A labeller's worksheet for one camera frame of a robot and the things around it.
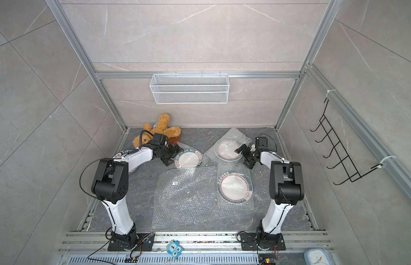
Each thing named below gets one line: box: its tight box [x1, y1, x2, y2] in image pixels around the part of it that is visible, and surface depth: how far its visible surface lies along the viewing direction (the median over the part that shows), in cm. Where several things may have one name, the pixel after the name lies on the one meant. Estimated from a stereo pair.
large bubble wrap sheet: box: [152, 138, 259, 232], surface depth 88 cm
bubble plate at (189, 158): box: [174, 147, 203, 169], surface depth 103 cm
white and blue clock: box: [303, 248, 334, 265], surface depth 69 cm
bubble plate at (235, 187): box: [216, 170, 254, 205], surface depth 90 cm
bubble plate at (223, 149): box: [203, 127, 252, 163], surface depth 106 cm
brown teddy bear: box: [132, 113, 182, 149], surface depth 109 cm
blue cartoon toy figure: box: [166, 239, 184, 259], surface depth 72 cm
